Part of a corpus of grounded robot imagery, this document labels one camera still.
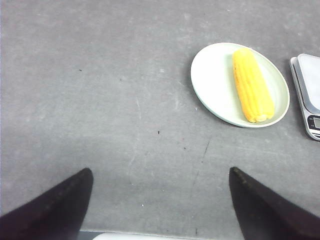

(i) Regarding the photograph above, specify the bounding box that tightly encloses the light green plate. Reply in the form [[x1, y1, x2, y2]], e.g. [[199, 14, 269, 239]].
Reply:
[[190, 42, 290, 128]]

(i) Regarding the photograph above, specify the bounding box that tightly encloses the yellow corn cob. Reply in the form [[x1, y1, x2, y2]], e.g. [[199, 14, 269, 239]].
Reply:
[[232, 48, 275, 123]]

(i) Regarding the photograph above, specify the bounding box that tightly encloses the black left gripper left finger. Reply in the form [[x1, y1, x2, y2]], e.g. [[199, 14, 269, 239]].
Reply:
[[0, 168, 94, 240]]

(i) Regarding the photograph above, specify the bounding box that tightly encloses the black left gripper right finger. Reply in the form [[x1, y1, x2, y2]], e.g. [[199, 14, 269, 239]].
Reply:
[[229, 166, 320, 240]]

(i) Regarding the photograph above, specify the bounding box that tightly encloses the silver electronic kitchen scale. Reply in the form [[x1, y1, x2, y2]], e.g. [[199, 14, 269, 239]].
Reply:
[[290, 53, 320, 141]]

